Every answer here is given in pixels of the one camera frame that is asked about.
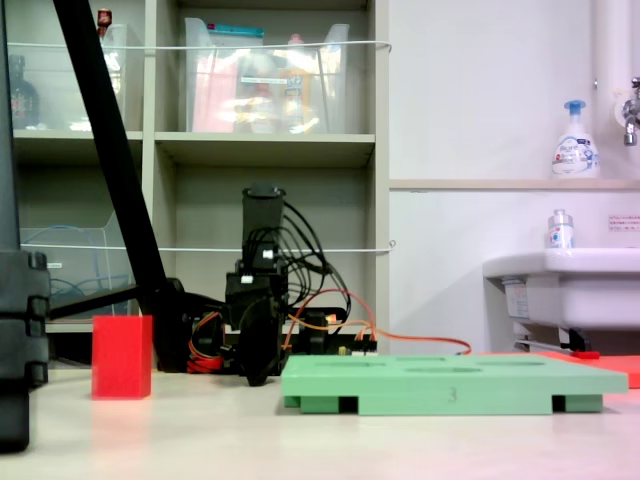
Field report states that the metal faucet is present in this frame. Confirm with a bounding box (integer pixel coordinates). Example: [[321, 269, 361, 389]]
[[619, 76, 640, 147]]

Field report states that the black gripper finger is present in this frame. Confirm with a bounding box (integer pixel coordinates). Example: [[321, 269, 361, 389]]
[[238, 299, 279, 388]]

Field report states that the notched black stack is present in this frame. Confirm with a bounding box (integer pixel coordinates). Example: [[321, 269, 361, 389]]
[[0, 0, 51, 454]]

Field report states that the black wire bundle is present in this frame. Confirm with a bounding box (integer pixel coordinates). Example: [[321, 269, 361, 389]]
[[277, 199, 351, 321]]

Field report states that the orange wire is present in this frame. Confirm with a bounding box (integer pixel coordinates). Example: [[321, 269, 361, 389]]
[[282, 288, 473, 357]]

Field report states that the white sink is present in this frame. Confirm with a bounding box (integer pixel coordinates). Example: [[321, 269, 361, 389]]
[[482, 247, 640, 351]]

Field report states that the beige shelf unit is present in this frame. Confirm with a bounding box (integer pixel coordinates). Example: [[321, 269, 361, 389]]
[[0, 0, 391, 351]]

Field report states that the pink capped spray bottle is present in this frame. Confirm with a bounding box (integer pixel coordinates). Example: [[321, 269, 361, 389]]
[[278, 33, 317, 134]]

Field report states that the small clear bottle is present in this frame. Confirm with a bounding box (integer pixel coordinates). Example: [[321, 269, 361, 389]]
[[546, 208, 576, 250]]

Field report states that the green shape sorter board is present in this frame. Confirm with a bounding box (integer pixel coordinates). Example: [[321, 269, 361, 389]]
[[276, 353, 630, 417]]

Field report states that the red square block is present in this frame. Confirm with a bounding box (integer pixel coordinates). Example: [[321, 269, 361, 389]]
[[91, 314, 154, 401]]

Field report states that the black tripod brace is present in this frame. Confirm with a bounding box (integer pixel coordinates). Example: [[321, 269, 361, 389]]
[[47, 284, 146, 321]]

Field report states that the dark glass bottle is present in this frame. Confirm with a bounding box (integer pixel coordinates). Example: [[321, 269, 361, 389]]
[[8, 54, 41, 131]]

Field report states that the white cord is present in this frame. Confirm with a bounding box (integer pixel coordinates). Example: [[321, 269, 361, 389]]
[[7, 39, 394, 54], [19, 240, 397, 255]]

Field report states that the white pump soap bottle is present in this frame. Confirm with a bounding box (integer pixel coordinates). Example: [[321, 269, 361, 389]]
[[551, 98, 601, 180]]

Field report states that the black tripod leg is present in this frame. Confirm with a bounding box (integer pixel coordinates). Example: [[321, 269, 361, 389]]
[[52, 0, 186, 374]]

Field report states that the clear plastic storage bin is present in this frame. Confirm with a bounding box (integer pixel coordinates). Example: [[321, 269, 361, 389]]
[[183, 17, 351, 135], [19, 209, 139, 306], [7, 22, 129, 132]]

